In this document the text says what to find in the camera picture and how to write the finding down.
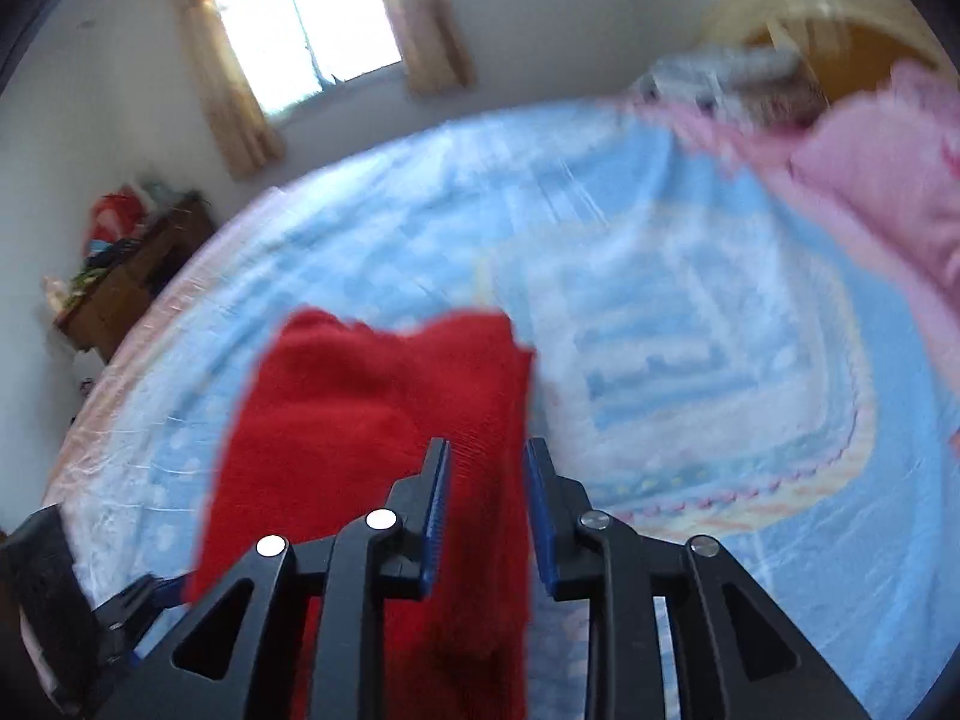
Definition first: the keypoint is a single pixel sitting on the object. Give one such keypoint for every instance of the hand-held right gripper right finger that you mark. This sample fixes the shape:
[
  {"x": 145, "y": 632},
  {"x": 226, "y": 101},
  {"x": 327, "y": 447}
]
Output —
[{"x": 538, "y": 532}]

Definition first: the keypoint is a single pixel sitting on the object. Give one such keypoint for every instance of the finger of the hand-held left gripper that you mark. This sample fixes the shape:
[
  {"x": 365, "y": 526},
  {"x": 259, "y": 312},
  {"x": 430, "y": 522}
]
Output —
[{"x": 142, "y": 598}]

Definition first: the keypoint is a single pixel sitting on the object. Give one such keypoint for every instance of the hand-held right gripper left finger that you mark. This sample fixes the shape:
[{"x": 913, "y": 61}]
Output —
[{"x": 435, "y": 525}]

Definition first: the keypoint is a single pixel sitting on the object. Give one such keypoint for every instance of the red embroidered sweater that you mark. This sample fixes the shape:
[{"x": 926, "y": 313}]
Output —
[{"x": 360, "y": 427}]

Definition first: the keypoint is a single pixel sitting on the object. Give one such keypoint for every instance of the blue printed bed sheet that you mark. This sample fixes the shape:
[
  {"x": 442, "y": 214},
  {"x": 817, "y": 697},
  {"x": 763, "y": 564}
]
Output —
[{"x": 675, "y": 277}]

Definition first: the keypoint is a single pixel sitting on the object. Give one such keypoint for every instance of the brown wooden desk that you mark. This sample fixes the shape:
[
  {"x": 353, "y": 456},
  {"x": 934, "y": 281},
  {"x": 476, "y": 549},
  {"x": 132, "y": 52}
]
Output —
[{"x": 127, "y": 285}]

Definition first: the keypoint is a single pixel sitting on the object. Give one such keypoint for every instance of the red bag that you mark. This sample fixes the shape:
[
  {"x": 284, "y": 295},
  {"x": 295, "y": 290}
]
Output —
[{"x": 116, "y": 217}]

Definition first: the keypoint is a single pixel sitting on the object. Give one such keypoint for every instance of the beige curtain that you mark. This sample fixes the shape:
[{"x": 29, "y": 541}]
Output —
[
  {"x": 225, "y": 90},
  {"x": 427, "y": 22}
]

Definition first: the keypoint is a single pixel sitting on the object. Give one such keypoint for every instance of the pink blanket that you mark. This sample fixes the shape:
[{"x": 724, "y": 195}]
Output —
[{"x": 885, "y": 187}]

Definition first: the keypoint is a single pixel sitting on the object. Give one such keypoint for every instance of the grey folded blanket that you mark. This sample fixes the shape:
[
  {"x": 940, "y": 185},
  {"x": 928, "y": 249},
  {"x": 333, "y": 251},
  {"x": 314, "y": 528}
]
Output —
[{"x": 720, "y": 71}]

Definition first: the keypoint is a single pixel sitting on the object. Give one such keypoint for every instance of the window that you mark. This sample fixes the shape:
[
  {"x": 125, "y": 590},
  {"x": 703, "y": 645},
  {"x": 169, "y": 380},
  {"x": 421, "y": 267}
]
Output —
[{"x": 300, "y": 15}]

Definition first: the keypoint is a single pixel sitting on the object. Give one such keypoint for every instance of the cream wooden headboard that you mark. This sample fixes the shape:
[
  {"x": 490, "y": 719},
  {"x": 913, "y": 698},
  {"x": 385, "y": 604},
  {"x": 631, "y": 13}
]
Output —
[{"x": 862, "y": 45}]

